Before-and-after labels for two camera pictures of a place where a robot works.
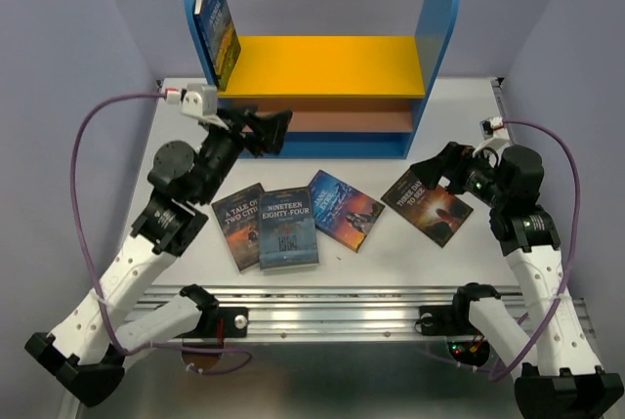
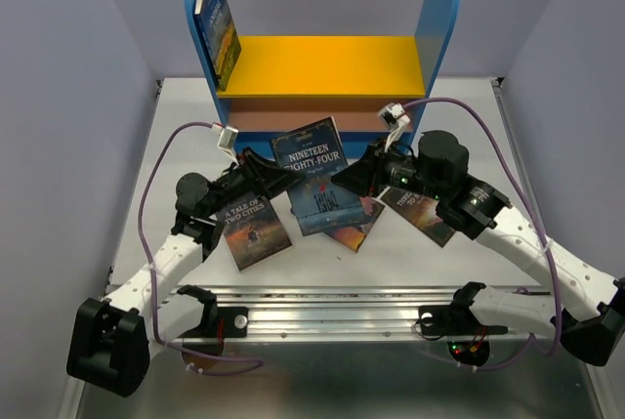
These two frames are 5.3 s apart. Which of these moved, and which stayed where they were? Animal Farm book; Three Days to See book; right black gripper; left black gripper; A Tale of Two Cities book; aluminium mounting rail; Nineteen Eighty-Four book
Moved: left black gripper; right black gripper; Nineteen Eighty-Four book
Stayed: aluminium mounting rail; Three Days to See book; A Tale of Two Cities book; Animal Farm book
